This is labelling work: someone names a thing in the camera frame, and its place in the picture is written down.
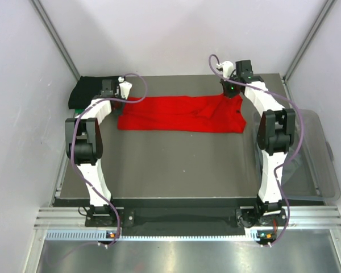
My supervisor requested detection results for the left corner aluminium post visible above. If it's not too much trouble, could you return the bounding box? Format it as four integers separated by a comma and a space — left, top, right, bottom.
29, 0, 81, 81

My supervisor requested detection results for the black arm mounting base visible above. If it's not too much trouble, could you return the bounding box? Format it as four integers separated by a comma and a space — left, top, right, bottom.
85, 201, 286, 236

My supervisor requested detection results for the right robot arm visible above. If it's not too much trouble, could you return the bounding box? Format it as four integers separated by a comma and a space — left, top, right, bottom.
217, 60, 296, 228

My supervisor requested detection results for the folded black t shirt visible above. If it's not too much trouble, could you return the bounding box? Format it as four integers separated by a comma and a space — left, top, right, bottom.
68, 76, 119, 110

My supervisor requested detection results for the clear plastic bin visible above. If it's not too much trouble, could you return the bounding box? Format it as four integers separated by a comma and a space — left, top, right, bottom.
251, 109, 341, 201

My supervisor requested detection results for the corner aluminium post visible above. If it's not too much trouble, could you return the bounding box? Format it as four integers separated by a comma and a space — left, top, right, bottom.
29, 0, 81, 81
282, 0, 337, 84

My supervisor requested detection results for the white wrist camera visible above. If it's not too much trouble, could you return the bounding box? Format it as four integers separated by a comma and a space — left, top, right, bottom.
118, 76, 132, 100
217, 61, 234, 79

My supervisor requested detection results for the grey t shirt in bin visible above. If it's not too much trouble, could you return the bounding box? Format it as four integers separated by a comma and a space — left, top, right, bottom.
255, 147, 302, 186

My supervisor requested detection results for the grey slotted cable duct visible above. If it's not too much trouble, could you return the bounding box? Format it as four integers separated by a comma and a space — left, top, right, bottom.
45, 229, 260, 242

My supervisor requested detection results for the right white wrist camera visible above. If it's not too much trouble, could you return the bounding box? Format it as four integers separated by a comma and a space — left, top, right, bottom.
217, 61, 234, 79

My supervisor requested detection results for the right corner aluminium post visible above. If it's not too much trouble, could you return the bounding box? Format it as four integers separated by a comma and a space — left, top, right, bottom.
282, 0, 337, 84

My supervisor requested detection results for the aluminium frame rail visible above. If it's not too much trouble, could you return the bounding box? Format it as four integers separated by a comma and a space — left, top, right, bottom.
34, 206, 341, 229

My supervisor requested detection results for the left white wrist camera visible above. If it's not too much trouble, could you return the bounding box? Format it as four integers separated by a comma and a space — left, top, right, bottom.
118, 76, 132, 100

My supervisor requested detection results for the red t shirt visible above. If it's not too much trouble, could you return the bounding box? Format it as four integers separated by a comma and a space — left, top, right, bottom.
118, 94, 247, 134

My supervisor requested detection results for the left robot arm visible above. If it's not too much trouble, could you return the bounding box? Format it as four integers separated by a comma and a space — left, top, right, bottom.
65, 76, 132, 226

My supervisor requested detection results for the folded green t shirt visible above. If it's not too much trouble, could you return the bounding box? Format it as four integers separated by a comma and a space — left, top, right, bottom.
74, 109, 84, 114

